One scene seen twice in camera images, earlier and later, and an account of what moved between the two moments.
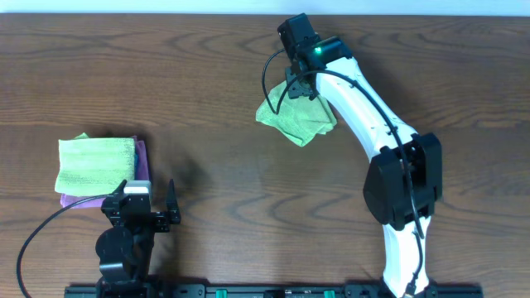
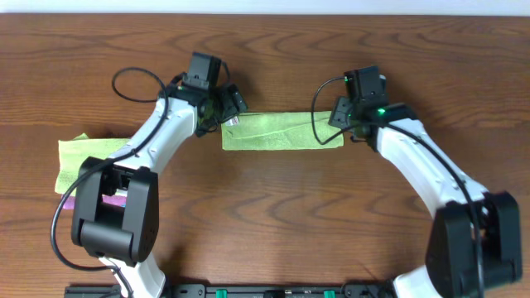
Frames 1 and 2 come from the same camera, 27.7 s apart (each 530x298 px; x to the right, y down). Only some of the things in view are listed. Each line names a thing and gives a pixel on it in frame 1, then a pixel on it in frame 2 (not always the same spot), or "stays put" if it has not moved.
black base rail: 270,290 stays put
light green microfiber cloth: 300,118 -> 288,130
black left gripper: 147,215 -> 231,103
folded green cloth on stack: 91,166 stays put
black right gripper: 293,89 -> 338,115
